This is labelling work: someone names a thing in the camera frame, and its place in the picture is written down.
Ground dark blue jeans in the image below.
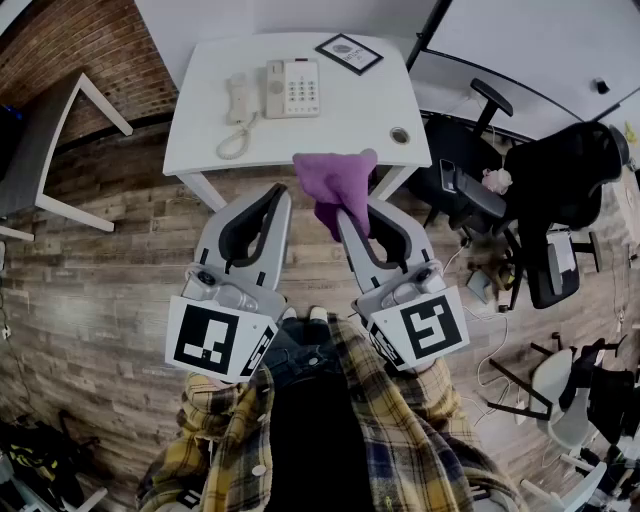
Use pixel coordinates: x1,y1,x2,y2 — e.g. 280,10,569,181
260,317,347,392

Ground beige desk phone handset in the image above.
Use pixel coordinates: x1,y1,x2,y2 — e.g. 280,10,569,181
224,72,252,127

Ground beige coiled phone cord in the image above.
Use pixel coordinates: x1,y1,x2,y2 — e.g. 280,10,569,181
215,110,262,162

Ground black and yellow bag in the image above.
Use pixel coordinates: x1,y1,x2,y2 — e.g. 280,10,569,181
0,418,99,512

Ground dark monitor screen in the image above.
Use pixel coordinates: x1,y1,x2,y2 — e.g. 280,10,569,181
0,103,24,184

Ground pink plush toy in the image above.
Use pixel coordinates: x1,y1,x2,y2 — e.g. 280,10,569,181
481,167,515,194

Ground grey bench with white legs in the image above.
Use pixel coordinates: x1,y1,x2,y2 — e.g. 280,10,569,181
0,72,135,242

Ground black chair with papers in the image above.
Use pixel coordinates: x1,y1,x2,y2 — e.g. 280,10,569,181
502,224,602,312

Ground grey floor pad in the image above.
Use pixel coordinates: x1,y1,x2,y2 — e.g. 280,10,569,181
466,268,497,305

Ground black clothing on chair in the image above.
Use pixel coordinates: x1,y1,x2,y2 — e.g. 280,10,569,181
558,335,640,447

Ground black office chair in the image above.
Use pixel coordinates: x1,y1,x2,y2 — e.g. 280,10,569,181
407,77,634,239

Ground purple cloth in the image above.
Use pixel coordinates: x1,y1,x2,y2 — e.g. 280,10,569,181
292,148,380,242

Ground person's right forearm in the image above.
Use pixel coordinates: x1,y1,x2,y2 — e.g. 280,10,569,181
384,357,521,501

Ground person's left forearm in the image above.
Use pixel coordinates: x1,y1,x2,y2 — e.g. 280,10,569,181
139,372,275,501

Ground yellow plaid shirt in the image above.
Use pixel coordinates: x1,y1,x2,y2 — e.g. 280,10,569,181
135,312,529,512

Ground beige desk phone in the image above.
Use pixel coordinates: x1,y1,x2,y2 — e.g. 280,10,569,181
264,58,321,120

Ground black picture frame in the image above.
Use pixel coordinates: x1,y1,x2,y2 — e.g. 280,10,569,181
314,32,385,78

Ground white paper sheets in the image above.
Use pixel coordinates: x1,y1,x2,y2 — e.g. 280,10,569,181
546,231,577,275

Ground black smartphone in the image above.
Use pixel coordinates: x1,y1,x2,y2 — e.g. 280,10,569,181
439,158,459,194

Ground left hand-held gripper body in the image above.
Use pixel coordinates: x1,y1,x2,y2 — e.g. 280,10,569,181
164,259,287,384

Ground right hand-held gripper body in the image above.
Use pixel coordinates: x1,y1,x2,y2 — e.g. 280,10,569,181
351,258,471,374

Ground white floor cable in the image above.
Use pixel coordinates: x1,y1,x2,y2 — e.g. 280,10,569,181
439,243,516,426

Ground white desk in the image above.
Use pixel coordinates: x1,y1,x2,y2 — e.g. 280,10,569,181
162,32,434,214

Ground white plastic chair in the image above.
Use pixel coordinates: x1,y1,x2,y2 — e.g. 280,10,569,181
519,347,609,512

